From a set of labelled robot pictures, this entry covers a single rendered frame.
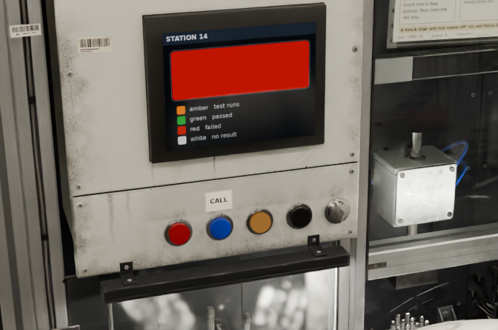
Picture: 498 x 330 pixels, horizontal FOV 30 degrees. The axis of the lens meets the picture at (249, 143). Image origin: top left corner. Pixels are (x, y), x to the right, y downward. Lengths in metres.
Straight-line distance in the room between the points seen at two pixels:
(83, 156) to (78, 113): 0.06
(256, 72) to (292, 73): 0.05
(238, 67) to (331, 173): 0.23
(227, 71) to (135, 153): 0.17
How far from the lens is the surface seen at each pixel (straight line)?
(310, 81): 1.28
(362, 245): 1.44
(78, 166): 1.25
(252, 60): 1.24
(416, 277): 1.73
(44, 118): 1.24
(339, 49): 1.31
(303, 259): 1.35
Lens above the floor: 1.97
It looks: 19 degrees down
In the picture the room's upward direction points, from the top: 1 degrees counter-clockwise
